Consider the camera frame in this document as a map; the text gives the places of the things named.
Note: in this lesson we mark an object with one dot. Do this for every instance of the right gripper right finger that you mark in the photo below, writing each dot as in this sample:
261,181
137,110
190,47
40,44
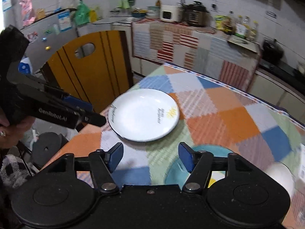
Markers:
198,165

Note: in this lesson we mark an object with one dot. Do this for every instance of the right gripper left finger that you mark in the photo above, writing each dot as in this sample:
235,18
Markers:
102,165

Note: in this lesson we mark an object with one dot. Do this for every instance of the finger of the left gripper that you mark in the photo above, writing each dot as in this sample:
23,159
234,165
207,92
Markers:
92,118
77,103

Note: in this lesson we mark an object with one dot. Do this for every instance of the blue fried egg plate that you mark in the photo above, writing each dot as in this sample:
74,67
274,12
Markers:
177,174

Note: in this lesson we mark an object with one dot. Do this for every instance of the white sun plate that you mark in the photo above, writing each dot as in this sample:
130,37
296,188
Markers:
143,115

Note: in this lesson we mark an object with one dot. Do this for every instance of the white carrot pattern plate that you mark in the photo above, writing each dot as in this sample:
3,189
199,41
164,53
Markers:
282,174

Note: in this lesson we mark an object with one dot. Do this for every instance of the person's left hand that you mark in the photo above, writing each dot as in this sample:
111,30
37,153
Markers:
10,135

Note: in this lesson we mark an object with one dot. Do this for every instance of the silver refrigerator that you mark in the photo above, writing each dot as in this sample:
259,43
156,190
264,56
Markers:
46,35

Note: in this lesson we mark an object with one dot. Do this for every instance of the green plastic bag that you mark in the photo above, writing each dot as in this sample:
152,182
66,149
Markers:
81,14

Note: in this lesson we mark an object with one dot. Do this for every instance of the patchwork counter cloth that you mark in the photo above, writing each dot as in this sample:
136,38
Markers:
202,50

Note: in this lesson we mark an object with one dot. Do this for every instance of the white rice cooker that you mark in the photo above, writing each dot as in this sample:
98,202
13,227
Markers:
170,13

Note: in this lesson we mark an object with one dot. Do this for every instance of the cutting board with knife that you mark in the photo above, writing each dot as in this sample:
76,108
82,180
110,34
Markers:
238,40

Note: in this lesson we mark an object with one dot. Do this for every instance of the black wok with lid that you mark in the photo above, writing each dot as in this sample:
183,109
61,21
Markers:
272,52

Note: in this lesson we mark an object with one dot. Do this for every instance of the black pressure cooker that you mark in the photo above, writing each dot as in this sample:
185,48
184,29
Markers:
197,15

